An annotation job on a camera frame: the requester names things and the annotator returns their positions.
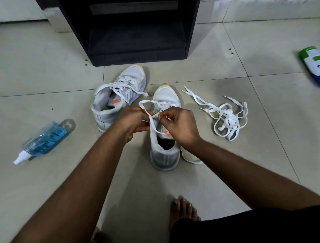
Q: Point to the person's right forearm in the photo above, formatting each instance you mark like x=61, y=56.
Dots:
x=255, y=180

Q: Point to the blue transparent bottle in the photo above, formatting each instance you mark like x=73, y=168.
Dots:
x=43, y=141

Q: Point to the person's right hand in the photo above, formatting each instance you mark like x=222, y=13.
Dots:
x=182, y=127

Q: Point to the person's right foot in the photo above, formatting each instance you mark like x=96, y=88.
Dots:
x=181, y=210

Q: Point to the green blue white bottle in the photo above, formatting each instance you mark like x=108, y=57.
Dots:
x=312, y=62

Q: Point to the person's left hand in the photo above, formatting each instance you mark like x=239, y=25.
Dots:
x=132, y=122

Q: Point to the zebra striped garment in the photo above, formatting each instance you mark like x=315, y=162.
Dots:
x=237, y=225

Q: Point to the person's left forearm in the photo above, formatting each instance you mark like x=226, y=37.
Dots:
x=72, y=190

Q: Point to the black open shelf box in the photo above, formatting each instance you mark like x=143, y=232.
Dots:
x=137, y=42

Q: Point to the dark brown wooden cabinet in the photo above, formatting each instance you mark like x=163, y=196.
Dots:
x=47, y=3

